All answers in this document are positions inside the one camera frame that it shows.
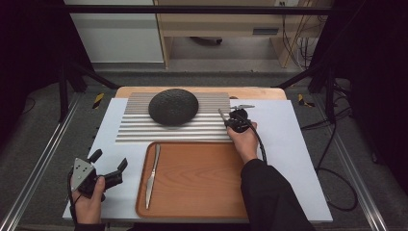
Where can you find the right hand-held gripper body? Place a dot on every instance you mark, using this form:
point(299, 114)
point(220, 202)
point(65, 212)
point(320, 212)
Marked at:
point(239, 122)

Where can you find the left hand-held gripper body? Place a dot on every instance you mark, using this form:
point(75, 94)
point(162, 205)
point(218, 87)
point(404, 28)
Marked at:
point(81, 171)

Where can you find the silver table knife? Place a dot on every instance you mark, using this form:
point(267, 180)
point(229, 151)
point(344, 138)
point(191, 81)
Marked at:
point(152, 179)

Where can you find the dark textured plate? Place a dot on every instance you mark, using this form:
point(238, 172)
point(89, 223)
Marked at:
point(173, 107)

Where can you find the wooden tray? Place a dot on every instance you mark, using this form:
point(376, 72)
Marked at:
point(198, 183)

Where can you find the person's right hand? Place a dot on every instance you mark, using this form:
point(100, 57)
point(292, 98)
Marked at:
point(245, 142)

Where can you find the person's left hand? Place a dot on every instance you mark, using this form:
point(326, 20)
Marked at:
point(88, 208)

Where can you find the grey ribbed mat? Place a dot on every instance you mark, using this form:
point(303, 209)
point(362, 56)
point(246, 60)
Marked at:
point(205, 131)

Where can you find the yellow black tape marker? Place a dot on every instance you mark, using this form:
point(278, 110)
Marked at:
point(98, 100)
point(301, 100)

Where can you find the black metal stand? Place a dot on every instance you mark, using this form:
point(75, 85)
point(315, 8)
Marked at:
point(329, 96)
point(63, 96)

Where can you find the light wooden desk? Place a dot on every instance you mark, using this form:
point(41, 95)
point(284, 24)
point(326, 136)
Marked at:
point(224, 24)

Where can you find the white cabinet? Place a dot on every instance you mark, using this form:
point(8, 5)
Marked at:
point(118, 35)

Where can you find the dark curtain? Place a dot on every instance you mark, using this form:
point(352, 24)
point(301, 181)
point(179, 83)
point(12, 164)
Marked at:
point(29, 48)
point(378, 64)

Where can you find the aluminium floor rail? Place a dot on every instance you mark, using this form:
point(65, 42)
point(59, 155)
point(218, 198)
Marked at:
point(38, 166)
point(356, 179)

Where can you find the black horizontal frame bar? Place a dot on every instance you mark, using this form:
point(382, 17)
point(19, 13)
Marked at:
point(192, 9)

